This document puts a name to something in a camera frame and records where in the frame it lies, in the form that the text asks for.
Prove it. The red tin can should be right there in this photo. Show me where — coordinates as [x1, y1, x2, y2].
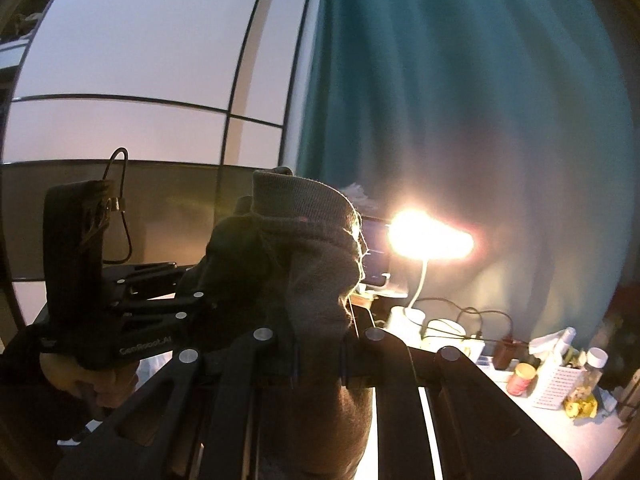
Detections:
[506, 362, 537, 397]

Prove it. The person's left hand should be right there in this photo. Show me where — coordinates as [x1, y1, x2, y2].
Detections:
[40, 352, 138, 408]

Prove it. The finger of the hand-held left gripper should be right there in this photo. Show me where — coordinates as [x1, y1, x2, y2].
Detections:
[102, 261, 193, 293]
[112, 290, 221, 333]

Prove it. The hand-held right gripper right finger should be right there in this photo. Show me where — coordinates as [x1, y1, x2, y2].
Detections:
[340, 307, 583, 480]

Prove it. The white cube socket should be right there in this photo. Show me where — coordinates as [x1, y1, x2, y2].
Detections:
[422, 317, 466, 351]

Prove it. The white black-framed panel partition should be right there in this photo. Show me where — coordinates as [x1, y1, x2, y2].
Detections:
[0, 0, 323, 321]

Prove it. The white power strip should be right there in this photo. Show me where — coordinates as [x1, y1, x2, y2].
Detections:
[450, 342, 511, 371]

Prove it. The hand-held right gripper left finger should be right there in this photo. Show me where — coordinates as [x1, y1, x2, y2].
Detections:
[52, 327, 301, 480]

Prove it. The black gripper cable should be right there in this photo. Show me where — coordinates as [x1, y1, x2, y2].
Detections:
[102, 147, 133, 263]

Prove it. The white perforated basket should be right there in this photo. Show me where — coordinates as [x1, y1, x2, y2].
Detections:
[530, 355, 586, 411]

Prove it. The clear jar white lid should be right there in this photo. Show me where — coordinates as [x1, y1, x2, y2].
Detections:
[575, 347, 610, 401]

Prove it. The black power adapter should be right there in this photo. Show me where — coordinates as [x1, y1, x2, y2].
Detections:
[494, 340, 518, 371]

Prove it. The white desk lamp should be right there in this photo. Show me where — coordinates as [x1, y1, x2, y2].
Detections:
[387, 207, 476, 343]

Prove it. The person's left forearm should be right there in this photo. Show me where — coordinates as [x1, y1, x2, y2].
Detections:
[0, 310, 101, 480]

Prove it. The white quilted table cover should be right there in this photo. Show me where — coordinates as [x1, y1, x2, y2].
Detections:
[135, 350, 626, 480]

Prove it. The teal curtain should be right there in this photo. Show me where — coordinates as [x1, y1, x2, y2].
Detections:
[295, 0, 636, 361]

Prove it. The yellow snack packet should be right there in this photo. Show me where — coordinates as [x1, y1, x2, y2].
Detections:
[564, 392, 598, 418]

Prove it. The brown t-shirt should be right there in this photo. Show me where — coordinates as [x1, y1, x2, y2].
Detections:
[177, 166, 376, 480]

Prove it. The white crumpled tissue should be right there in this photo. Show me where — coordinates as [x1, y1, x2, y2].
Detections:
[529, 332, 563, 361]

